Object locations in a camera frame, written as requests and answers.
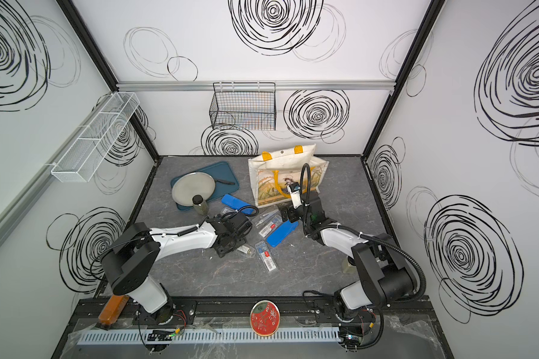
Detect canvas tote bag yellow handles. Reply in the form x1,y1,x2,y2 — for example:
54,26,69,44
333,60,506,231
248,144,329,208

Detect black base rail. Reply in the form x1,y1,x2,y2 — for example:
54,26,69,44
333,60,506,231
75,295,432,326

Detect clear compass case red label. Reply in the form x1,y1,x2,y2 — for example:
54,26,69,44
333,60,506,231
255,241,277,273

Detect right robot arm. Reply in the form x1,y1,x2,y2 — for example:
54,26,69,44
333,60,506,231
278,191,427,320

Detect blue compass case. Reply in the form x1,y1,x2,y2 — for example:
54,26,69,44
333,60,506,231
267,221,299,248
221,194,255,215

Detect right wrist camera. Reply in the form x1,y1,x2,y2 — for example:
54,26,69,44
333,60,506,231
287,182,302,209

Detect grey round plate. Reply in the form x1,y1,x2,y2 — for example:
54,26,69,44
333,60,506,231
172,172,216,206

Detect teal tray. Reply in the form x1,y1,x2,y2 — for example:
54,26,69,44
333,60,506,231
170,162,240,211

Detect white slotted cable duct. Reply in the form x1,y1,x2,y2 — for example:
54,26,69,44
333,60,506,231
77,327,341,346

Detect black corrugated cable hose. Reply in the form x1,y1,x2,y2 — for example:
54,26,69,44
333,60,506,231
298,162,428,302

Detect aluminium wall rail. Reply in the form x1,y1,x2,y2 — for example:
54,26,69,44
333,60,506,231
117,79,396,92

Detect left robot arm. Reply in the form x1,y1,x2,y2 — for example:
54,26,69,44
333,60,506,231
100,206,258,315

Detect black wire basket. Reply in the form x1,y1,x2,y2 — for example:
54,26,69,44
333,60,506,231
209,90,277,131

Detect white wire shelf basket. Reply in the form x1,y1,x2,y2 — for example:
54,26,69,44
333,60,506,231
51,92,139,182

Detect small jar black lid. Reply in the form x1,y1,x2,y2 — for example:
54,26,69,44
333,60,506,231
192,194,209,216

